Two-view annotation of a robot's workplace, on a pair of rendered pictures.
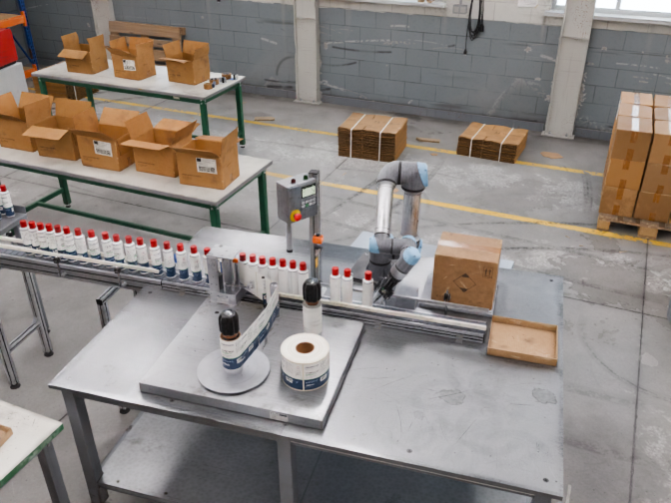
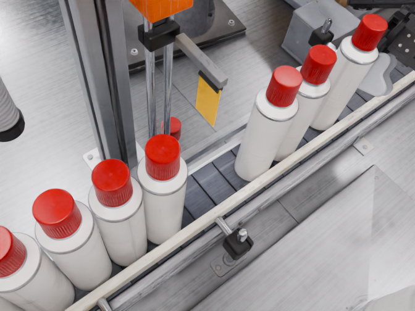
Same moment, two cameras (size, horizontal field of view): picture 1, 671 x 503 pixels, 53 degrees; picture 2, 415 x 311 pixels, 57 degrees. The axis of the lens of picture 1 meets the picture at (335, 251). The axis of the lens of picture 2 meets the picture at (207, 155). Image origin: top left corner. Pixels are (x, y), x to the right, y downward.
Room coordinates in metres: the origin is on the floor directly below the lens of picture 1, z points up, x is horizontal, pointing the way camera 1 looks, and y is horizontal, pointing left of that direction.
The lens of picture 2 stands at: (2.64, 0.30, 1.38)
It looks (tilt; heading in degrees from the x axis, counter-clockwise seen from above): 58 degrees down; 296
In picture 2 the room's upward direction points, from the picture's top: 11 degrees clockwise
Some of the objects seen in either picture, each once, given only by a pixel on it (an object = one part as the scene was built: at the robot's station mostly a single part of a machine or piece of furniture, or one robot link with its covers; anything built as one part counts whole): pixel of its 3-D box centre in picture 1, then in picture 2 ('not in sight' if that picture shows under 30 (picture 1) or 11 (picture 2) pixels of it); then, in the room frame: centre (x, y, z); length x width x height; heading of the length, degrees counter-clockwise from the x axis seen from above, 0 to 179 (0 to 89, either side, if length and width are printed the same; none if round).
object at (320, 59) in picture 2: (346, 287); (296, 109); (2.70, -0.06, 0.98); 0.05 x 0.05 x 0.20
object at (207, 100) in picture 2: not in sight; (207, 98); (2.76, 0.09, 1.09); 0.03 x 0.01 x 0.06; 164
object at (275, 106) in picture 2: (335, 285); (265, 129); (2.71, 0.00, 0.98); 0.05 x 0.05 x 0.20
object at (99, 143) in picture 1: (107, 139); not in sight; (4.75, 1.69, 0.97); 0.45 x 0.38 x 0.37; 159
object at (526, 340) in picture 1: (522, 339); not in sight; (2.46, -0.86, 0.85); 0.30 x 0.26 x 0.04; 74
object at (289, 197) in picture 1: (298, 198); not in sight; (2.86, 0.18, 1.38); 0.17 x 0.10 x 0.19; 129
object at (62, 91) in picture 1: (66, 82); not in sight; (8.97, 3.62, 0.19); 0.64 x 0.54 x 0.37; 160
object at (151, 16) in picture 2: (316, 265); (174, 111); (2.80, 0.09, 1.05); 0.10 x 0.04 x 0.33; 164
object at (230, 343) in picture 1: (231, 340); not in sight; (2.22, 0.43, 1.04); 0.09 x 0.09 x 0.29
